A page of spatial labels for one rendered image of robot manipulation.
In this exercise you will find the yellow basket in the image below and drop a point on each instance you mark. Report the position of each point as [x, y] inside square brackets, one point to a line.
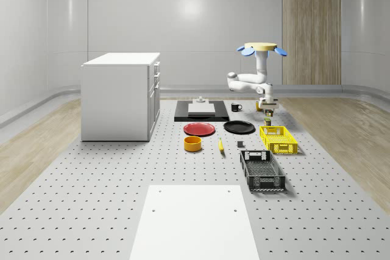
[280, 148]

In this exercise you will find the white board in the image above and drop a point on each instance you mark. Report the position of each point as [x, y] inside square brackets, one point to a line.
[195, 226]

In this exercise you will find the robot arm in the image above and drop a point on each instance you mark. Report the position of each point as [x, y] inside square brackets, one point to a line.
[248, 78]

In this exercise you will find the banana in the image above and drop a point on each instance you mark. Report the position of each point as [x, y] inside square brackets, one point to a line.
[221, 145]

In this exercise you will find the grey cube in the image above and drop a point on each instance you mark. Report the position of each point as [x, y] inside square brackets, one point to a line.
[241, 144]

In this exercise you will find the white cabinet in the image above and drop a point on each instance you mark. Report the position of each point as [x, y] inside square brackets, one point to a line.
[115, 101]

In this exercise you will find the black mug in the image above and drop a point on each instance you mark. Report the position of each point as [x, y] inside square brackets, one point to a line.
[235, 107]

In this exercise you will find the black stove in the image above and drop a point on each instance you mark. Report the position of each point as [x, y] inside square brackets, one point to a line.
[182, 112]

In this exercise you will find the dark grey basket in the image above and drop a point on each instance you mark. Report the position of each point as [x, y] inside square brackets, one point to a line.
[266, 182]

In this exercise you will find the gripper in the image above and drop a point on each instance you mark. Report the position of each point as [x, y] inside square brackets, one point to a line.
[268, 103]

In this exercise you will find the red plate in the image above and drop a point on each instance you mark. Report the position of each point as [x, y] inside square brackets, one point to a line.
[199, 129]

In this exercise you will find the puzzle cube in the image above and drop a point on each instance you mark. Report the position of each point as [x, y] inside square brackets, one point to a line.
[268, 113]

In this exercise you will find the yellow mug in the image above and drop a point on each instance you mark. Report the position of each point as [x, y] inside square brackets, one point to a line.
[258, 107]

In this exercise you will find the black plate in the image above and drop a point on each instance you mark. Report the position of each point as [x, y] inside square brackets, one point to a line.
[239, 127]

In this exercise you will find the yellow bowl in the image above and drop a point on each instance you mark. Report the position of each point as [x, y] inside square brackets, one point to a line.
[192, 145]

